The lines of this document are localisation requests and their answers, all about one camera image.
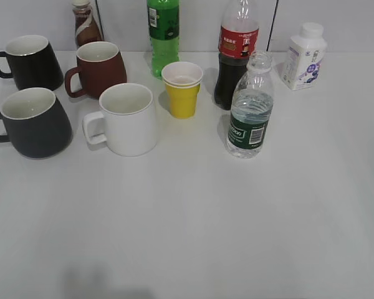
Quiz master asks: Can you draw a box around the white milk carton bottle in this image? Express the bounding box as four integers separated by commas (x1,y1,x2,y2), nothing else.
280,22,327,90

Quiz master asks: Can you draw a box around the white ceramic mug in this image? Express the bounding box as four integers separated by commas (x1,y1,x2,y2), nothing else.
82,83,158,157

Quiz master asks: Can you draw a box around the dark grey ceramic mug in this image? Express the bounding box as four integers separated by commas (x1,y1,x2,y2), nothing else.
0,87,72,159

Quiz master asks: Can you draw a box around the yellow paper cup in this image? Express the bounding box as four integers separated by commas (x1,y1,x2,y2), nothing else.
165,83,201,119

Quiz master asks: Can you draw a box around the white inner paper cup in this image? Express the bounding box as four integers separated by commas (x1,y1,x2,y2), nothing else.
161,62,203,87

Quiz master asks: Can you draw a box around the cola bottle red label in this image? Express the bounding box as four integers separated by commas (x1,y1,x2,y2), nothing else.
214,0,259,110

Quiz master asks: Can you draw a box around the dark red ceramic mug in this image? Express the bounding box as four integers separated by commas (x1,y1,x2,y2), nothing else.
64,41,127,99

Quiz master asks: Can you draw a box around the green soda bottle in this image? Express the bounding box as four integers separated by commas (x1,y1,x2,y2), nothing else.
146,0,180,78

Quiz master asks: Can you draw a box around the black ceramic mug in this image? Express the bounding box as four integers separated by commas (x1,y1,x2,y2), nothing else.
0,35,64,91

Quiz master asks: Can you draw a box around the brown drink bottle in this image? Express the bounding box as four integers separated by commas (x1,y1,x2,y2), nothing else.
72,0,104,47

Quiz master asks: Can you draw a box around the clear water bottle green label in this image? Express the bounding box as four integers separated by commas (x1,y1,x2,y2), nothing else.
226,50,274,159

